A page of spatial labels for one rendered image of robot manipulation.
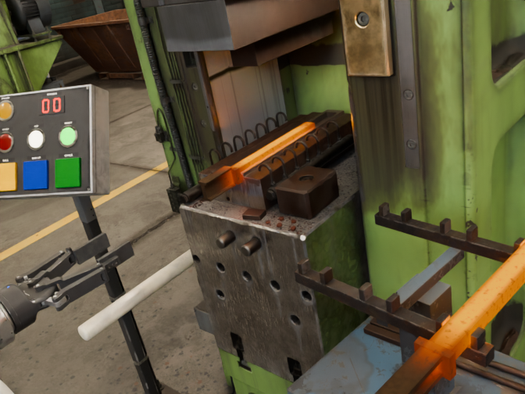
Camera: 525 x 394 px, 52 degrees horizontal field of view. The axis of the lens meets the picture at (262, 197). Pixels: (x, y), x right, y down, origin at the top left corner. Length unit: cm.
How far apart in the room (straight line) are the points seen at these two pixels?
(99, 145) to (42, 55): 490
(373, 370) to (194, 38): 73
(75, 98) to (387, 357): 98
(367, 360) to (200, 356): 131
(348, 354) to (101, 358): 156
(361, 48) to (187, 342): 163
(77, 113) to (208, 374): 116
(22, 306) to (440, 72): 80
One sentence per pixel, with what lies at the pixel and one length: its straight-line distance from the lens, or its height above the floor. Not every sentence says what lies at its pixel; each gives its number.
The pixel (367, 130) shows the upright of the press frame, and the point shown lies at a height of 107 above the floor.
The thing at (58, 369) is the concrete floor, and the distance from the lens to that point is 252.
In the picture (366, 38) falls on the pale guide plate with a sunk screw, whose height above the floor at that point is 126.
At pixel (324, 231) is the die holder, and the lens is 113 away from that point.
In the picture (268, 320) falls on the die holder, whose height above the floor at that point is 65.
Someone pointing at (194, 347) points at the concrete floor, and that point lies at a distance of 233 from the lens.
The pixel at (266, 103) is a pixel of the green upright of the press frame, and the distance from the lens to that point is 156.
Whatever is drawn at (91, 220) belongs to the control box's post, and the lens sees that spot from 167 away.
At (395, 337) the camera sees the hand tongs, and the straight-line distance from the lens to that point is 109.
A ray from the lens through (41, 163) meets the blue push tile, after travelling 152.
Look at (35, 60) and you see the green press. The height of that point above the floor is 73.
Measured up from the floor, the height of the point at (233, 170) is 101.
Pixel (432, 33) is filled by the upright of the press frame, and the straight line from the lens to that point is 102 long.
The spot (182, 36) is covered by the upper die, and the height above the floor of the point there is 130.
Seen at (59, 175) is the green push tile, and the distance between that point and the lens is 148.
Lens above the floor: 145
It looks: 25 degrees down
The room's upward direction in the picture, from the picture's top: 11 degrees counter-clockwise
